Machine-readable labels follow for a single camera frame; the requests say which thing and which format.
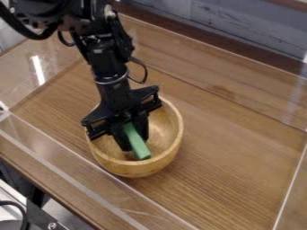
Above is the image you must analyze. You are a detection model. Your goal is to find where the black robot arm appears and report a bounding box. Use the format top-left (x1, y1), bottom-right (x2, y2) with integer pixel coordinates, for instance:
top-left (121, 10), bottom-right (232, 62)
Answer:
top-left (0, 0), bottom-right (161, 153)

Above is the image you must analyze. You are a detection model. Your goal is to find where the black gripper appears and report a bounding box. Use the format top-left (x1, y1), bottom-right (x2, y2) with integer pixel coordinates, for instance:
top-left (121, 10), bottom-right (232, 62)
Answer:
top-left (81, 74), bottom-right (161, 152)

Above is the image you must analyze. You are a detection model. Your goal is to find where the black cable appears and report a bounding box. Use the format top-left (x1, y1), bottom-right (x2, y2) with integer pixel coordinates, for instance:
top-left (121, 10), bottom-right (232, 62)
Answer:
top-left (0, 199), bottom-right (31, 230)

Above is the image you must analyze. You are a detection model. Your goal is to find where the green rectangular block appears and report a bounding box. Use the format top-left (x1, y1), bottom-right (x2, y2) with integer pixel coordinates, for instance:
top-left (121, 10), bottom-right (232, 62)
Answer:
top-left (124, 122), bottom-right (151, 161)

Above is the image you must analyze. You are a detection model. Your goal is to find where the clear acrylic tray enclosure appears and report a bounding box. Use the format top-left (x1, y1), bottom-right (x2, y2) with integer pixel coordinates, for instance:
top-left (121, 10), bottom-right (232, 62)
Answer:
top-left (0, 14), bottom-right (307, 230)

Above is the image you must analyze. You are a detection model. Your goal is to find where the brown wooden bowl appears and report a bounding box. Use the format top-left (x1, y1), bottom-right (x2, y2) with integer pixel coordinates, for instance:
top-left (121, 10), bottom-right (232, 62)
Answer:
top-left (87, 98), bottom-right (183, 178)

